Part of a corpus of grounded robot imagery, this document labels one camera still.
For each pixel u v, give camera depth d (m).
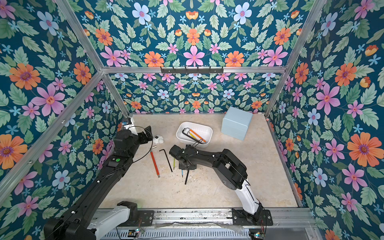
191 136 1.05
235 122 0.94
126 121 0.65
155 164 0.93
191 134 1.08
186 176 0.88
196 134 1.07
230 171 0.51
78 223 0.39
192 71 0.93
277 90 1.05
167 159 0.95
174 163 0.94
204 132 1.07
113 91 1.05
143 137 0.69
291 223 0.73
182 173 0.89
